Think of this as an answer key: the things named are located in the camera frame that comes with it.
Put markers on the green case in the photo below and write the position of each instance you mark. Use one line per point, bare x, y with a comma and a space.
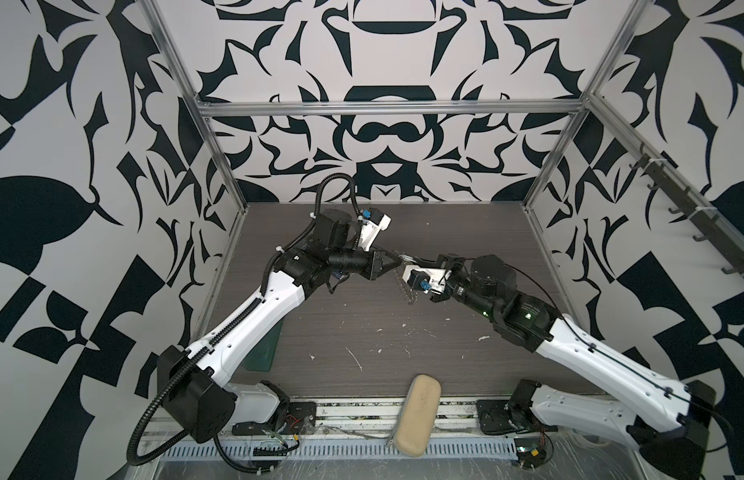
261, 357

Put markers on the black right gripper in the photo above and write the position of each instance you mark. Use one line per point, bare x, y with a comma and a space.
452, 263

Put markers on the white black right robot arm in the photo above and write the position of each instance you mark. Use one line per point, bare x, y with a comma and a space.
665, 420

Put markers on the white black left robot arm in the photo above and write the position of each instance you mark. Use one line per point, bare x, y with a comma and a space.
193, 397

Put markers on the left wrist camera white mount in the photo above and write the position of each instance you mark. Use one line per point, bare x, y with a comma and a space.
372, 222

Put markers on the beige oblong pouch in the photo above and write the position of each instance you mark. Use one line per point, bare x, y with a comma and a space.
417, 416

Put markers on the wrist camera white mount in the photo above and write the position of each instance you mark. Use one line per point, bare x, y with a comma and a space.
372, 222
431, 281

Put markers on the perforated white cable tray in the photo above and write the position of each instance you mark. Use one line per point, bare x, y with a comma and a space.
311, 449

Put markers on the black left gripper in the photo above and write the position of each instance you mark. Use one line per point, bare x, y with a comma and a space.
376, 266

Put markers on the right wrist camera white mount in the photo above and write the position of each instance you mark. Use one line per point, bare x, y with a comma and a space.
431, 281

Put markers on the black wall hook rail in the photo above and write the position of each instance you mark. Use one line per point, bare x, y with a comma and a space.
689, 204

